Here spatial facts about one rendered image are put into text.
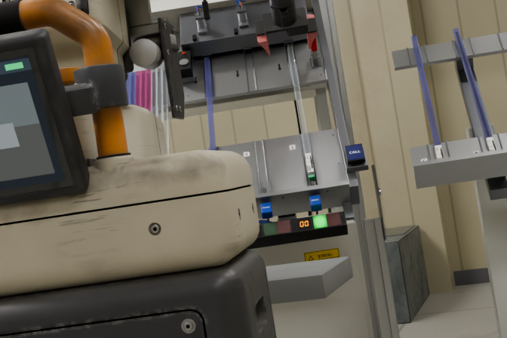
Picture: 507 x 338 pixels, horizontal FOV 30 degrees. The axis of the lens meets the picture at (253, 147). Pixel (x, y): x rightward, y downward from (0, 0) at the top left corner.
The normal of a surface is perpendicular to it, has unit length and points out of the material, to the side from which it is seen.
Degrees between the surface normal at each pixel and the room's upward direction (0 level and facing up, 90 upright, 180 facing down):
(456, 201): 90
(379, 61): 90
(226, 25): 47
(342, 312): 90
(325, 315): 90
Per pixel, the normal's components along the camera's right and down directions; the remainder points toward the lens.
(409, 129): -0.29, 0.01
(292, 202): 0.07, 0.70
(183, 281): -0.19, -0.71
